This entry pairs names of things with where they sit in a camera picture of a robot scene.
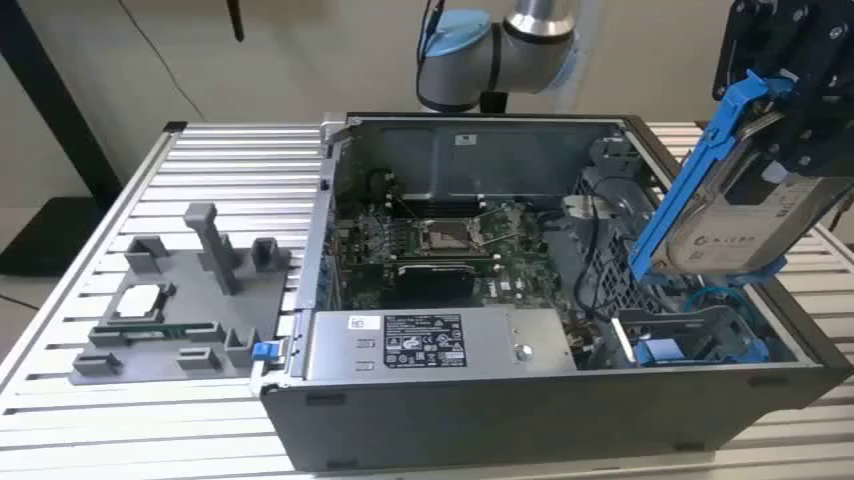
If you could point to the hard disk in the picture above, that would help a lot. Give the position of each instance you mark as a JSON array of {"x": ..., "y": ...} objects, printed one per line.
[{"x": 728, "y": 235}]

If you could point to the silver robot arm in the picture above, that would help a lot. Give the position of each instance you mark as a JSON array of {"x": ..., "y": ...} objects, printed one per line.
[{"x": 468, "y": 75}]

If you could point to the metal disk bay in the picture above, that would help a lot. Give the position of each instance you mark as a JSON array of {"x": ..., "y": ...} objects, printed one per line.
[{"x": 668, "y": 320}]

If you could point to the green motherboard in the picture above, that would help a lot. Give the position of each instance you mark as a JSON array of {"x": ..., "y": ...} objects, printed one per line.
[{"x": 521, "y": 280}]

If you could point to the CPU socket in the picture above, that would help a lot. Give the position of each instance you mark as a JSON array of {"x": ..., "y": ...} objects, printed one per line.
[{"x": 444, "y": 235}]

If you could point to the black cooler fan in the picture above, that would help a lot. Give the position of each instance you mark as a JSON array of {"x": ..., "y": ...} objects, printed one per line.
[{"x": 434, "y": 280}]

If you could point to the black hanging rod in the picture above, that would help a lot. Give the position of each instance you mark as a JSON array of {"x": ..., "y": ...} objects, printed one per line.
[{"x": 236, "y": 20}]

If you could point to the black open PC case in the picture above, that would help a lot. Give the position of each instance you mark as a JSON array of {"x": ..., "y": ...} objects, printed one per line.
[{"x": 468, "y": 420}]

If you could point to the silver power supply unit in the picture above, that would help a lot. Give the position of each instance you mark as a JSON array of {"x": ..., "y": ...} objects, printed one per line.
[{"x": 334, "y": 350}]

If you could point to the blue case latch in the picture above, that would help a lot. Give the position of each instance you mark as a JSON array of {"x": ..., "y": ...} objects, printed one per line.
[{"x": 266, "y": 350}]

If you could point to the grey parts rack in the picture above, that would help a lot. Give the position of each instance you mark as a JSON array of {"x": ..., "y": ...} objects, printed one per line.
[{"x": 188, "y": 280}]

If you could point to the green RAM stick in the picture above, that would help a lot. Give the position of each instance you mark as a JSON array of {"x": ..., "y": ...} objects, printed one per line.
[{"x": 181, "y": 331}]

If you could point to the silver CPU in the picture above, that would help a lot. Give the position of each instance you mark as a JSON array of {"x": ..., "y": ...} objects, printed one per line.
[{"x": 141, "y": 300}]

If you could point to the black stand with base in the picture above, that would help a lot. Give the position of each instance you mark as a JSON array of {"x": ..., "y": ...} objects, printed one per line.
[{"x": 47, "y": 235}]

